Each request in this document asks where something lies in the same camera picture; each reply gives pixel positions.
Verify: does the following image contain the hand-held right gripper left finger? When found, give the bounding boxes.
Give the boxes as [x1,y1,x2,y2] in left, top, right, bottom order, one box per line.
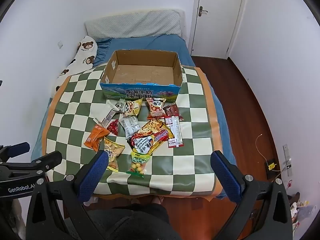
[25,150,109,240]

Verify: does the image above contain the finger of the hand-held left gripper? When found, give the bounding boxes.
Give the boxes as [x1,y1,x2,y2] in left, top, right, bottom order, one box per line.
[0,151,63,178]
[0,142,31,164]

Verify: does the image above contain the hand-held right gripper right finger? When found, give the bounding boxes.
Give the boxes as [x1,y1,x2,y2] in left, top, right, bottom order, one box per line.
[210,151,293,240]

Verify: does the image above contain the yellow biscuit packet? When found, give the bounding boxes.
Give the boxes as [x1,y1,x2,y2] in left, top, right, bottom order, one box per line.
[103,137,125,172]

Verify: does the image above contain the orange snack packet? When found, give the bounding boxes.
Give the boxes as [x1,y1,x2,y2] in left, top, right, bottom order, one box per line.
[84,124,110,152]

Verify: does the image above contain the green candy ball packet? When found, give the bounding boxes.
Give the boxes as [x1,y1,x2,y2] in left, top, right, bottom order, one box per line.
[126,151,151,178]

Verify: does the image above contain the silver grey snack packet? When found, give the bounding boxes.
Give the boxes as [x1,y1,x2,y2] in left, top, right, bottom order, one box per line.
[119,115,142,139]

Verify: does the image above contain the long white snack packet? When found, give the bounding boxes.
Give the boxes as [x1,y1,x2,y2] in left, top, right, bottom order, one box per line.
[93,99,120,128]

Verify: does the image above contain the red white long packet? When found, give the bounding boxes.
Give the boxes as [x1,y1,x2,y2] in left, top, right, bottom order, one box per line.
[164,115,184,148]

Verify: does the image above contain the large instant noodle packet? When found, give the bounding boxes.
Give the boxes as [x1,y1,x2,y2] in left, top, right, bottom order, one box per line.
[127,119,174,155]

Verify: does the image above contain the red panda snack packet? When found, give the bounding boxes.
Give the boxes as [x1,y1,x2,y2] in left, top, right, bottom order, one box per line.
[146,97,167,120]

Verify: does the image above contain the cardboard box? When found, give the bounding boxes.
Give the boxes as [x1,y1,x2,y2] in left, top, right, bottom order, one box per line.
[100,49,184,100]

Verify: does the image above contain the black floor box yellow tag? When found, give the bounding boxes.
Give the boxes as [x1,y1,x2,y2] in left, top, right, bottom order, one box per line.
[265,159,279,179]

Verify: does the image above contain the small red triangular packet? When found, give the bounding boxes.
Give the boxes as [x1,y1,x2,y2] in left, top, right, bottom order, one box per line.
[106,119,120,136]

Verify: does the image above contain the person's dark pants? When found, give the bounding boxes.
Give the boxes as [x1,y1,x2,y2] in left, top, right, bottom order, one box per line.
[85,201,183,240]

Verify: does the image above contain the white power strip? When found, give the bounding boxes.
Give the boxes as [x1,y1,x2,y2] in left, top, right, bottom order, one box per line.
[282,144,293,177]

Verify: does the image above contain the green white checkered mat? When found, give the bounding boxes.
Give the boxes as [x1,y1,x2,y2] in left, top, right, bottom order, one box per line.
[41,65,223,202]

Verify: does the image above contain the yellow panda snack packet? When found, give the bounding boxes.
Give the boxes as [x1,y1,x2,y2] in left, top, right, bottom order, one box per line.
[124,98,143,117]

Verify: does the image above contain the dark red snack packet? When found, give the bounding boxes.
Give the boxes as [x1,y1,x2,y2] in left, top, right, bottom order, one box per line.
[163,103,184,122]

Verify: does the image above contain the white bear print pillow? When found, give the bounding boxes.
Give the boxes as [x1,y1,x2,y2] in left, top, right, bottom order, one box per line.
[51,35,98,97]

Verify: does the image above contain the blue bed sheet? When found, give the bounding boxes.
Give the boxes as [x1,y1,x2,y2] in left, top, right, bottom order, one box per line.
[31,35,237,165]

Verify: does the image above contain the white door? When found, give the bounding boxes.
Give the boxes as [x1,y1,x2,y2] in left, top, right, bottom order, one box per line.
[191,0,248,59]

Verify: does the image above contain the grey textured pillow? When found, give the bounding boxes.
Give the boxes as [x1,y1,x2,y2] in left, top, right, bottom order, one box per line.
[84,9,185,39]

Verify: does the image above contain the thin pale wire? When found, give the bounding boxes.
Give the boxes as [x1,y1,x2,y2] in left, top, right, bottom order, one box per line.
[255,134,288,178]

